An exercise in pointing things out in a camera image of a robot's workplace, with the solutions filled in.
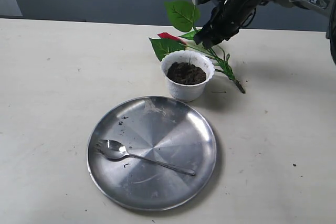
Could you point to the round stainless steel plate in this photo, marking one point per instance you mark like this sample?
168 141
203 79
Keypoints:
161 129

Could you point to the red artificial anthurium flower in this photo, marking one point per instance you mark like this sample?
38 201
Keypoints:
183 16

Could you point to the white cup with soil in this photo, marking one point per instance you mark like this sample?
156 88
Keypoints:
185 92

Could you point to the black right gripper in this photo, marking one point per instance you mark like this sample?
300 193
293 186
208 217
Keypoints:
225 22

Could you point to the dark soil in pot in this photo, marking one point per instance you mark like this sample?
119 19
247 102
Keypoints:
186 73

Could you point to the stainless steel spork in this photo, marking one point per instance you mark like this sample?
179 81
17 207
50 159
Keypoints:
115 151

